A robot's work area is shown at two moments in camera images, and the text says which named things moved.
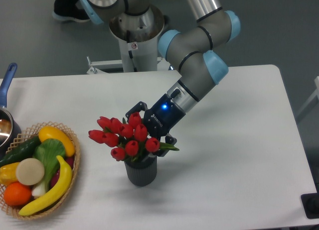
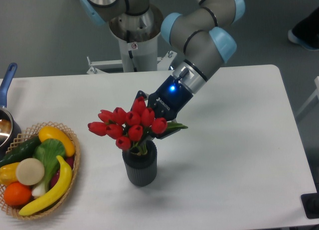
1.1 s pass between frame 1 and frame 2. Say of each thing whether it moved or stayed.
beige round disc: stayed
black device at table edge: stayed
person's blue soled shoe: moved
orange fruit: stayed
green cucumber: stayed
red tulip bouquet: moved
